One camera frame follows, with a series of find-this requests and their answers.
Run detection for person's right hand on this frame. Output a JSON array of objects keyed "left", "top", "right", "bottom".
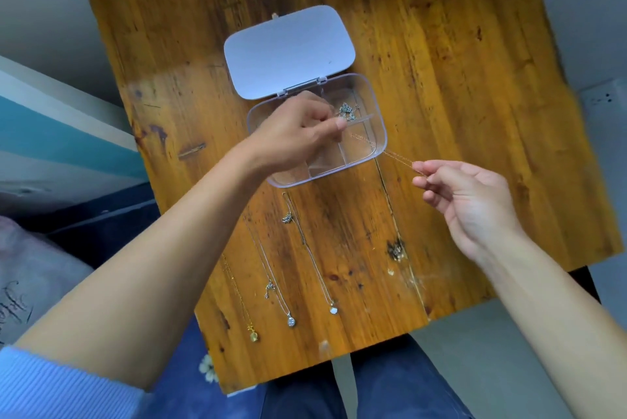
[{"left": 411, "top": 159, "right": 526, "bottom": 264}]

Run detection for person's left hand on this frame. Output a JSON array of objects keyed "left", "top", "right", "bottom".
[{"left": 244, "top": 90, "right": 350, "bottom": 178}]

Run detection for thin gold chain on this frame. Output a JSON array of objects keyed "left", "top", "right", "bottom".
[{"left": 345, "top": 130, "right": 426, "bottom": 173}]

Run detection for person's left forearm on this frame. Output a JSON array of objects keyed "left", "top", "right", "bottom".
[{"left": 14, "top": 140, "right": 265, "bottom": 391}]

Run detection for person's right forearm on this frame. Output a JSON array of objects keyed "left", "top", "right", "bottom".
[{"left": 474, "top": 230, "right": 627, "bottom": 419}]

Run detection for clear compartment box white lid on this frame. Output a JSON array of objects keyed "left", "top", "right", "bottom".
[{"left": 223, "top": 5, "right": 388, "bottom": 189}]

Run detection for blue jeans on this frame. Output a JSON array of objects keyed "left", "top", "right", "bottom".
[{"left": 259, "top": 334, "right": 477, "bottom": 419}]

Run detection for dark blue blanket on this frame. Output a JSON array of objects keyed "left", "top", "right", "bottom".
[{"left": 17, "top": 183, "right": 165, "bottom": 270}]

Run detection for teal striped bedding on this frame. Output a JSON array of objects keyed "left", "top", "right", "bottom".
[{"left": 0, "top": 55, "right": 148, "bottom": 219}]

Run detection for blue floral cloth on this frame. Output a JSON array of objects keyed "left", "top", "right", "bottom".
[{"left": 145, "top": 318, "right": 267, "bottom": 419}]

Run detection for grey pillow script print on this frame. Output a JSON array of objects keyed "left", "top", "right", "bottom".
[{"left": 0, "top": 215, "right": 95, "bottom": 348}]

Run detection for light blue ribbed sleeve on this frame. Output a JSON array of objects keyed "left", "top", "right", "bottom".
[{"left": 0, "top": 345, "right": 150, "bottom": 419}]

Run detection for white wall socket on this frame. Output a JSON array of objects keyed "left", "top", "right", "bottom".
[{"left": 584, "top": 84, "right": 622, "bottom": 112}]

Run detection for silver necklace white pendant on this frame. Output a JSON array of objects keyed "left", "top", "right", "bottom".
[{"left": 281, "top": 192, "right": 340, "bottom": 317}]

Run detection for silver necklace round crystal pendant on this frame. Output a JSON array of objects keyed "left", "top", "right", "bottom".
[{"left": 244, "top": 217, "right": 297, "bottom": 329}]

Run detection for gold necklace yellow pendant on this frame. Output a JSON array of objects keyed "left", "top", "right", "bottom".
[{"left": 219, "top": 251, "right": 261, "bottom": 343}]

